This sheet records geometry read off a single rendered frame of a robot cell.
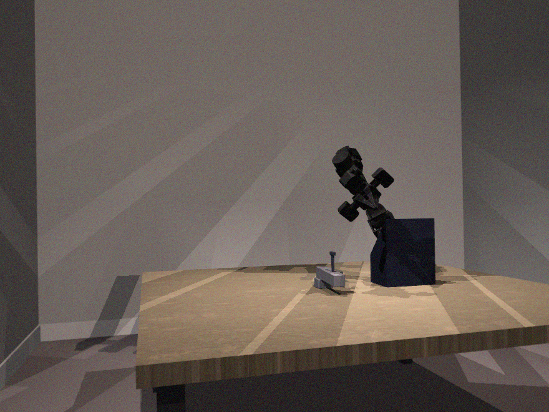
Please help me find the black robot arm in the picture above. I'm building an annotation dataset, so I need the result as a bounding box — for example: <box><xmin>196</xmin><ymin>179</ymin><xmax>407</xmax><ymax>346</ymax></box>
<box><xmin>332</xmin><ymin>146</ymin><xmax>395</xmax><ymax>238</ymax></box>

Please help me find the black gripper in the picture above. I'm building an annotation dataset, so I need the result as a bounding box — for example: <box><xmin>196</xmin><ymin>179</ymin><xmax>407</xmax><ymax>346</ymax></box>
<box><xmin>338</xmin><ymin>168</ymin><xmax>394</xmax><ymax>222</ymax></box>

